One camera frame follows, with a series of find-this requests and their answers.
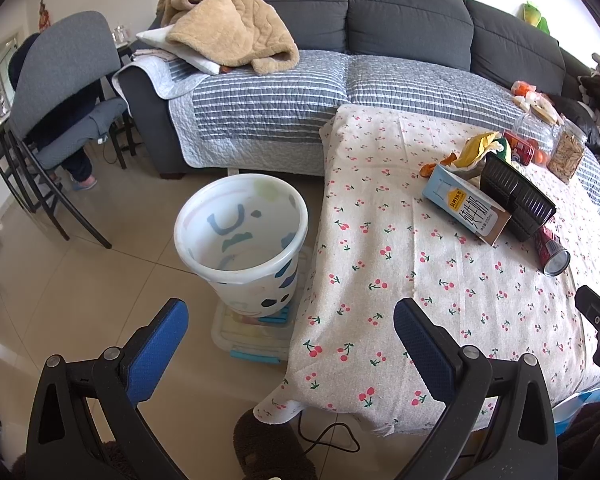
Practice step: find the clear jar of nuts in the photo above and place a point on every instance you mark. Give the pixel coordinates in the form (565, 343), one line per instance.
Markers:
(568, 151)

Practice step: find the clear plastic snack container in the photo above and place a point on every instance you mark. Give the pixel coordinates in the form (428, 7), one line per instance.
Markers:
(527, 142)

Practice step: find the clear storage box with lid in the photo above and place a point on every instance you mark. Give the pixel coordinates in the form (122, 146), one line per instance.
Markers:
(264, 340)

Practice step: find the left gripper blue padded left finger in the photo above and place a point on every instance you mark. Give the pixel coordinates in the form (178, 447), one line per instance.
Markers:
(86, 421)

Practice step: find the orange snack packets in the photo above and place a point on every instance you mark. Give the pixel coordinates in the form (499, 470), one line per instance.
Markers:
(526, 97)

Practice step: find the grey striped quilt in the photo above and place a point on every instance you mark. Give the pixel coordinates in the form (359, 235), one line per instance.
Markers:
(242, 120)

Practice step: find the cherry print tablecloth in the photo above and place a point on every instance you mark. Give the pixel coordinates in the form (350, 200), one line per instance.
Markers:
(380, 241)

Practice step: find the orange peel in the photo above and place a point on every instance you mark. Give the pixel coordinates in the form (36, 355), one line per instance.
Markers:
(427, 170)

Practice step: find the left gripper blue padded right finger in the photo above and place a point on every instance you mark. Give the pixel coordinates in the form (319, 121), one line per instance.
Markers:
(497, 422)

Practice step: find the grey fabric chair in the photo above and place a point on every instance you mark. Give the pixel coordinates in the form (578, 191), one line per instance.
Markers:
(67, 57)

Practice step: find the white pillow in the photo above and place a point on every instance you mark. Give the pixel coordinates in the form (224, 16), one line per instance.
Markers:
(158, 38)

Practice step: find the green plush toy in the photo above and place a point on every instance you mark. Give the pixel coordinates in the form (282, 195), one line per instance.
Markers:
(532, 16)

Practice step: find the light blue milk carton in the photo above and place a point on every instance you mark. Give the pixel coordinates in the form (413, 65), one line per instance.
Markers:
(466, 204)

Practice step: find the beige fleece blanket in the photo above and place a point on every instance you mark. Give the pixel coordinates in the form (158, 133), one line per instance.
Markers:
(231, 33)

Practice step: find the red drink can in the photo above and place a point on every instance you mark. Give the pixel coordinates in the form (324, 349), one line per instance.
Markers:
(554, 258)

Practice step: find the black plastic food tray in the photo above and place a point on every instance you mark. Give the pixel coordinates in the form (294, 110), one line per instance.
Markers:
(528, 206)

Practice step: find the white plastic trash bin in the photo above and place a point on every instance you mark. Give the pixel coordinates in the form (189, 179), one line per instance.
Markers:
(242, 234)

